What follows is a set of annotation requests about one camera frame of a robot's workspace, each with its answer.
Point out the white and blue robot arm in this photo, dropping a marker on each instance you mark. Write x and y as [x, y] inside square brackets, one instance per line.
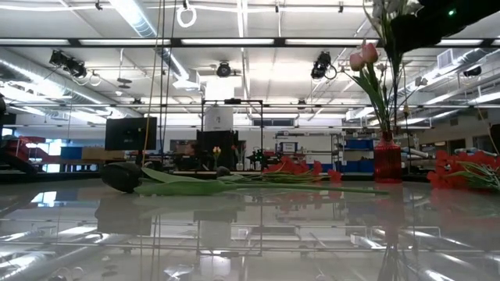
[468, 150]

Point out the white ceiling vent box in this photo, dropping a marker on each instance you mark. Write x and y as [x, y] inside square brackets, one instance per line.
[445, 58]

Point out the pink artificial tulip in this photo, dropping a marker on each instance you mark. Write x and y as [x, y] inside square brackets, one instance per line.
[356, 62]
[370, 53]

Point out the cardboard box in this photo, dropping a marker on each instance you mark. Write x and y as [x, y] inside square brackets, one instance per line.
[101, 153]

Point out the black ceiling camera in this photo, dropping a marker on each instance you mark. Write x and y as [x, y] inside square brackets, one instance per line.
[321, 64]
[223, 70]
[68, 62]

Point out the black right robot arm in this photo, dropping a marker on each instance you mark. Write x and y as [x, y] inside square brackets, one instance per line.
[476, 9]

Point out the red glass vase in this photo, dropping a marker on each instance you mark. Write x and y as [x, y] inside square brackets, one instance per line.
[387, 160]

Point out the blue storage bin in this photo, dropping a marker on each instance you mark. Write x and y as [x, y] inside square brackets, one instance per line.
[359, 166]
[359, 144]

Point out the black ceiling device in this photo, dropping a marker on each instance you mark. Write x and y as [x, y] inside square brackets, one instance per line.
[472, 71]

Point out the white sign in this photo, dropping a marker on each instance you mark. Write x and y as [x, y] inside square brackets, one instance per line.
[288, 147]

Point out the black artificial tulip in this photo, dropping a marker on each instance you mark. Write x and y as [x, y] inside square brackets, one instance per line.
[222, 171]
[121, 177]

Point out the distant robot with green lights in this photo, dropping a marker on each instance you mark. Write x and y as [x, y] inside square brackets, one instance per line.
[258, 158]

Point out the red metal stairs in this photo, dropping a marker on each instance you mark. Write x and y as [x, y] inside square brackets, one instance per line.
[23, 150]

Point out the silver ceiling duct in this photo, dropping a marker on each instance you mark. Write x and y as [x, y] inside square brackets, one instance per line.
[136, 19]

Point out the black overhead frame beam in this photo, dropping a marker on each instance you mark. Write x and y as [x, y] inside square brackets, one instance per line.
[279, 41]

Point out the small distant tulip vase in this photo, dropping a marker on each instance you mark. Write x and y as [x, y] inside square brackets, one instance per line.
[216, 150]

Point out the red artificial flower bunch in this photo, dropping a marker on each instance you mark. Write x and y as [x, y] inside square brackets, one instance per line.
[291, 167]
[449, 168]

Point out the blue box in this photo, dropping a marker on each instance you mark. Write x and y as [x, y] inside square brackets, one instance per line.
[71, 153]

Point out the clear vase with red flowers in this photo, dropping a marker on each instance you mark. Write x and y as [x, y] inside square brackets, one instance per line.
[239, 166]

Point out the black monitor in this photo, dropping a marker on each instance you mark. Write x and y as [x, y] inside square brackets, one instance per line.
[131, 134]

